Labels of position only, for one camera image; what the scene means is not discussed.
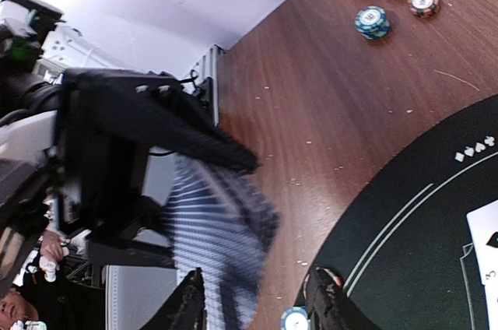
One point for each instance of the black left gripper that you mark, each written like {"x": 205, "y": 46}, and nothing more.
{"x": 106, "y": 123}

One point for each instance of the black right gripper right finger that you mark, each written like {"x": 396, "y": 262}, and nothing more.
{"x": 328, "y": 307}

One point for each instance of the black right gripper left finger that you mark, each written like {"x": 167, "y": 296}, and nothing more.
{"x": 184, "y": 309}

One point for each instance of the grey playing card deck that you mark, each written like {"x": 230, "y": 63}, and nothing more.
{"x": 218, "y": 221}

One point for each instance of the three of spades card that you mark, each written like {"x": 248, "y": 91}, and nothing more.
{"x": 482, "y": 224}

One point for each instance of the green blue 50 chip stack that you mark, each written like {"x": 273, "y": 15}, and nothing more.
{"x": 372, "y": 23}

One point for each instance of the brown 100 chip stack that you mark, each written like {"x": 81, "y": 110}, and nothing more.
{"x": 424, "y": 8}

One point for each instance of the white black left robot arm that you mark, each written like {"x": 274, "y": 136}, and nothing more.
{"x": 25, "y": 25}

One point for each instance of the round black poker mat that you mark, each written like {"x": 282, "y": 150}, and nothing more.
{"x": 403, "y": 247}

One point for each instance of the person in background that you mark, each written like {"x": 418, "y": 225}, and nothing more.
{"x": 61, "y": 304}

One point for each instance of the front aluminium rail base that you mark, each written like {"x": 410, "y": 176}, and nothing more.
{"x": 205, "y": 83}

